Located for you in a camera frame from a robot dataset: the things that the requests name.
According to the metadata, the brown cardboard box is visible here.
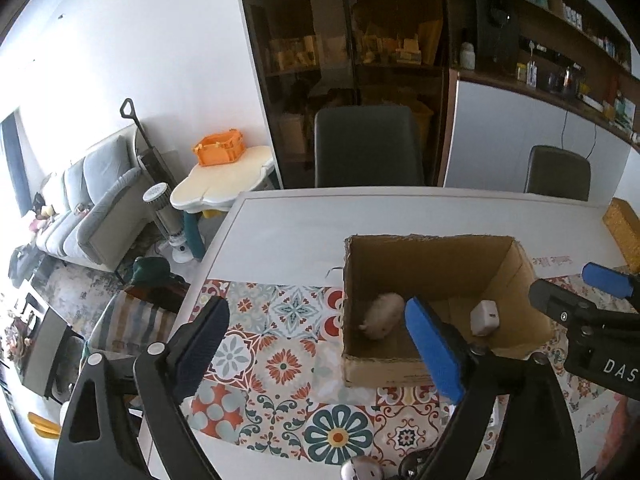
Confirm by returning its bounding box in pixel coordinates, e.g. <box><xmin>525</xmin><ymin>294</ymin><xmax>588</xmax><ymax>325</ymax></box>
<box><xmin>341</xmin><ymin>234</ymin><xmax>557</xmax><ymax>389</ymax></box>

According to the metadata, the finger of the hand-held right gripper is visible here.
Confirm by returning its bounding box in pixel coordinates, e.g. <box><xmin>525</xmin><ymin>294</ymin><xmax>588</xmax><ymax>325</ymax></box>
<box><xmin>528</xmin><ymin>278</ymin><xmax>592</xmax><ymax>332</ymax></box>
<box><xmin>581</xmin><ymin>261</ymin><xmax>640</xmax><ymax>307</ymax></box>

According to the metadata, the white tower fan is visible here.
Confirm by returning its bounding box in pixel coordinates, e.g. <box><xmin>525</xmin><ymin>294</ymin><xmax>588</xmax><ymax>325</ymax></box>
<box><xmin>142</xmin><ymin>184</ymin><xmax>193</xmax><ymax>263</ymax></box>

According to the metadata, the dark glass display cabinet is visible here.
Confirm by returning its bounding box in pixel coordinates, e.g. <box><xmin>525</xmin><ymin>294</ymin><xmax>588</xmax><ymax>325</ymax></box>
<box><xmin>234</xmin><ymin>0</ymin><xmax>451</xmax><ymax>191</ymax></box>

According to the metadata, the floral patterned table mat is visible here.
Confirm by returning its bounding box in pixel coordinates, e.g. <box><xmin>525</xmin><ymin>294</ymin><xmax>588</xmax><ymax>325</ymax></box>
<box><xmin>187</xmin><ymin>255</ymin><xmax>640</xmax><ymax>467</ymax></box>

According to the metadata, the white sideboard cabinet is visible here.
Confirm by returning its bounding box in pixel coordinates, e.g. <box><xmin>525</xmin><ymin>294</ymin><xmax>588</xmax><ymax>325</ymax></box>
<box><xmin>445</xmin><ymin>77</ymin><xmax>640</xmax><ymax>206</ymax></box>

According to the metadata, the cream flower-shaped small table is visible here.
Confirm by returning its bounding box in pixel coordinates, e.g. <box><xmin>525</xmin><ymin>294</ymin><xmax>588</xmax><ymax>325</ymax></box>
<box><xmin>170</xmin><ymin>146</ymin><xmax>281</xmax><ymax>261</ymax></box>

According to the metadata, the white charger plug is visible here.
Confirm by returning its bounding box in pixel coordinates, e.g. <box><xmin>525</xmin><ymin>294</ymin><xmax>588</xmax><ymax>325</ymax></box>
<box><xmin>470</xmin><ymin>300</ymin><xmax>501</xmax><ymax>337</ymax></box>

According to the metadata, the yellow woven basket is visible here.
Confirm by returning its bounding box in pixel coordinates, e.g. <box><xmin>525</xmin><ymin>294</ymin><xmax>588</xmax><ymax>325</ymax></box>
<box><xmin>602</xmin><ymin>197</ymin><xmax>640</xmax><ymax>261</ymax></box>

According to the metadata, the green hat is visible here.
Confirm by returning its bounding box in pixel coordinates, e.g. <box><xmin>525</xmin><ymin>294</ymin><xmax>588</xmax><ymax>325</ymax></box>
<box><xmin>132</xmin><ymin>257</ymin><xmax>173</xmax><ymax>286</ymax></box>

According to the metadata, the black upright vacuum cleaner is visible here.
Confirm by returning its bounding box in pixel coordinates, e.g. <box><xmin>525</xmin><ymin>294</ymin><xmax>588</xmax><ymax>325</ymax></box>
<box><xmin>120</xmin><ymin>98</ymin><xmax>173</xmax><ymax>196</ymax></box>

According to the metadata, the black appliance on shelf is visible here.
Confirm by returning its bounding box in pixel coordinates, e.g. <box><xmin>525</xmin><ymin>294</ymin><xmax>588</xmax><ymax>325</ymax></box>
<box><xmin>475</xmin><ymin>0</ymin><xmax>520</xmax><ymax>73</ymax></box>

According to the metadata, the person's right forearm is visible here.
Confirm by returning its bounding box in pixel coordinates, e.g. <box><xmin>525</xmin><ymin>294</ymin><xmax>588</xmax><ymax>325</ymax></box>
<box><xmin>605</xmin><ymin>395</ymin><xmax>640</xmax><ymax>480</ymax></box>

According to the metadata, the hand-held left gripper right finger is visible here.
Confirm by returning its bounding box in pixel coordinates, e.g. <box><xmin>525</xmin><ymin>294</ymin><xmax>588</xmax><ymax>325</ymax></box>
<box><xmin>404</xmin><ymin>296</ymin><xmax>583</xmax><ymax>480</ymax></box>

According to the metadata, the orange plastic crate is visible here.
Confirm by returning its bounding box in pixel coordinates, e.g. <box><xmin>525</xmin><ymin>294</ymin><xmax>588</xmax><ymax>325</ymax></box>
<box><xmin>192</xmin><ymin>130</ymin><xmax>244</xmax><ymax>167</ymax></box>

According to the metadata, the dark grey dining chair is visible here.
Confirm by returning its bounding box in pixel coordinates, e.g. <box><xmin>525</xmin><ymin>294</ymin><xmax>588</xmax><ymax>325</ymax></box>
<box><xmin>314</xmin><ymin>106</ymin><xmax>426</xmax><ymax>188</ymax></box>
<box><xmin>524</xmin><ymin>145</ymin><xmax>592</xmax><ymax>202</ymax></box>

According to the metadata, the brown wall shelf unit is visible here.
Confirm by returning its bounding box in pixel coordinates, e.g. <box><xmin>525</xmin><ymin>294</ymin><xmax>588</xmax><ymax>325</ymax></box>
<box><xmin>445</xmin><ymin>0</ymin><xmax>640</xmax><ymax>146</ymax></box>

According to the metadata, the grey sofa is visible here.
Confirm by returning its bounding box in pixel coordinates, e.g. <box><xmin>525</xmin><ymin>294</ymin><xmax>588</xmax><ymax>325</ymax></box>
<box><xmin>30</xmin><ymin>132</ymin><xmax>151</xmax><ymax>271</ymax></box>

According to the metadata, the thin black wall cable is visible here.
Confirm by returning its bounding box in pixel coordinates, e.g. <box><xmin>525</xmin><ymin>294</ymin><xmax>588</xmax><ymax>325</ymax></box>
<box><xmin>560</xmin><ymin>110</ymin><xmax>598</xmax><ymax>158</ymax></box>

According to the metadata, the striped cushioned chair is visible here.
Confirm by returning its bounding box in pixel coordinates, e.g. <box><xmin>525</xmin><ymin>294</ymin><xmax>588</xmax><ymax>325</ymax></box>
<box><xmin>87</xmin><ymin>290</ymin><xmax>176</xmax><ymax>356</ymax></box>

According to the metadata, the patterned floor rug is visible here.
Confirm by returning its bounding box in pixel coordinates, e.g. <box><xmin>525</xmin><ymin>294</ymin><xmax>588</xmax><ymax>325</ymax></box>
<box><xmin>45</xmin><ymin>260</ymin><xmax>126</xmax><ymax>311</ymax></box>

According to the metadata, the cream plush hamster toy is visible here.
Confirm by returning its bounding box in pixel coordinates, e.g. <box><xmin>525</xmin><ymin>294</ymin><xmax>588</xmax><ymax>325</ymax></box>
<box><xmin>358</xmin><ymin>292</ymin><xmax>406</xmax><ymax>340</ymax></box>

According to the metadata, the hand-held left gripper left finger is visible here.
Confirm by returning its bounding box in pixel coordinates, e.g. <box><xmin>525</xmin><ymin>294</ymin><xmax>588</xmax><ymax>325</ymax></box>
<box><xmin>54</xmin><ymin>295</ymin><xmax>231</xmax><ymax>480</ymax></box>

